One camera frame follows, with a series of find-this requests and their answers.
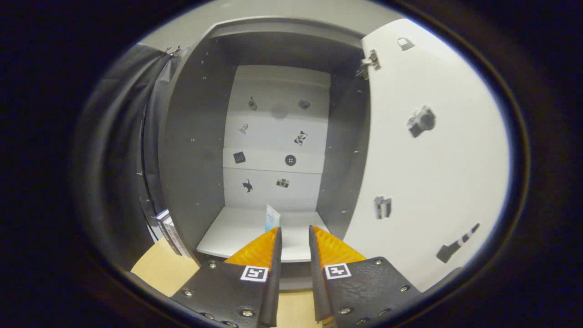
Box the metal door hinge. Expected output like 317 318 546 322
357 49 381 80

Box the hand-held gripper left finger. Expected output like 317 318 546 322
169 227 283 328

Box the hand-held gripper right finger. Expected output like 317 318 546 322
309 225 422 328

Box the light blue packet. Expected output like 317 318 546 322
265 204 281 233

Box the black backdrop cloth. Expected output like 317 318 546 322
84 43 183 269

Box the grey cabinet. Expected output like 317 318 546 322
159 18 378 292

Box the grey cabinet shelf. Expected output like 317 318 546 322
197 207 331 262

